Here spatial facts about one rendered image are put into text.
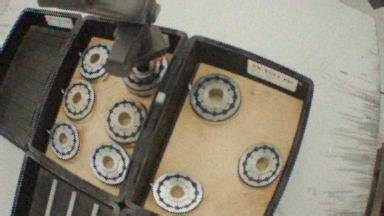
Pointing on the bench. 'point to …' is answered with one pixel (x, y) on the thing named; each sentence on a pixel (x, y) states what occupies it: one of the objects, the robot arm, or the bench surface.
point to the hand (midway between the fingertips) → (143, 64)
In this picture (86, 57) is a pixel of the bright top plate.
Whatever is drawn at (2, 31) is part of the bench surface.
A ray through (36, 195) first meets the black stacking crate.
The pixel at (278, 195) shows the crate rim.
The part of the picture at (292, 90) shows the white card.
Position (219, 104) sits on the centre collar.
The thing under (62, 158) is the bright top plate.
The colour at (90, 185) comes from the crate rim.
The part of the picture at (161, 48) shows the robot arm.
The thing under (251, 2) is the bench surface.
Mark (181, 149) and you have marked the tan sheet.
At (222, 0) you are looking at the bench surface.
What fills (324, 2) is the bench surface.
